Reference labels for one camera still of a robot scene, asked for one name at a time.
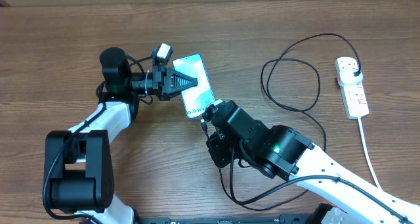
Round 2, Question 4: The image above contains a smartphone with teal screen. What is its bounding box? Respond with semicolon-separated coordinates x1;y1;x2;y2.
173;54;215;119

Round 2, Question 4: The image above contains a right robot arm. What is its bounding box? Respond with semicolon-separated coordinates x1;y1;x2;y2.
201;100;419;223

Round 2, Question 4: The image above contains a white charger plug adapter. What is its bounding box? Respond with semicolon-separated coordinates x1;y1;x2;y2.
337;69;364;87

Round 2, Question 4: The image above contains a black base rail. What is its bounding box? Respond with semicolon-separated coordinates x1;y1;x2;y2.
134;213;324;224

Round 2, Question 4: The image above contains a white power strip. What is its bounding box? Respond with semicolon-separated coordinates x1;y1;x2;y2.
335;56;369;119

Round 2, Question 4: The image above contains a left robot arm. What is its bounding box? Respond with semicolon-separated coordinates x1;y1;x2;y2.
42;43;198;223

